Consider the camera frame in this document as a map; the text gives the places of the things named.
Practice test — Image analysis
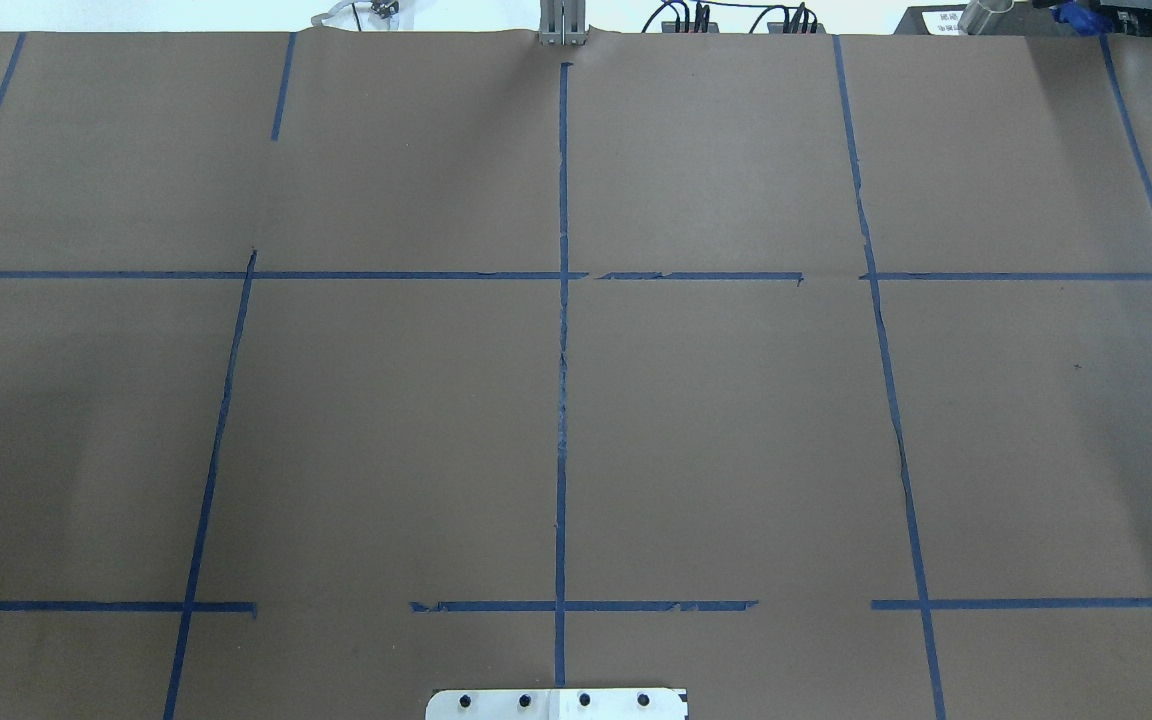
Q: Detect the brown paper table cover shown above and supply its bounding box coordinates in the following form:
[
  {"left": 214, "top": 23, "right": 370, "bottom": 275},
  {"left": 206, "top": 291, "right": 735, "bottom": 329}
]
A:
[{"left": 0, "top": 28, "right": 1152, "bottom": 719}]

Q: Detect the silver metal cup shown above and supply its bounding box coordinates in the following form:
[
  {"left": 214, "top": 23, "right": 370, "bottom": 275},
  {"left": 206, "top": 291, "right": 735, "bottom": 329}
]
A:
[{"left": 957, "top": 0, "right": 1015, "bottom": 36}]

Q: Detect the aluminium frame post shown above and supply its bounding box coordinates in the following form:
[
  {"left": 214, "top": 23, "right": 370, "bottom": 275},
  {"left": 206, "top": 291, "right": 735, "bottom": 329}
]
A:
[{"left": 538, "top": 0, "right": 589, "bottom": 47}]

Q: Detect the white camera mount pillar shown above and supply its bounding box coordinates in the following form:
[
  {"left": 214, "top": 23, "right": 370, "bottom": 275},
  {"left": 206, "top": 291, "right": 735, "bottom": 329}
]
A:
[{"left": 424, "top": 687, "right": 690, "bottom": 719}]

